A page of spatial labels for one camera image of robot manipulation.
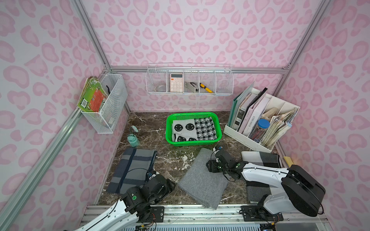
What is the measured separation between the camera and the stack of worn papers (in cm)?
81

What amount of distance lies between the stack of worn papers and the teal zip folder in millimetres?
197

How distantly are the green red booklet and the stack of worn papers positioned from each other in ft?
3.11

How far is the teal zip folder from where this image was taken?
0.86m
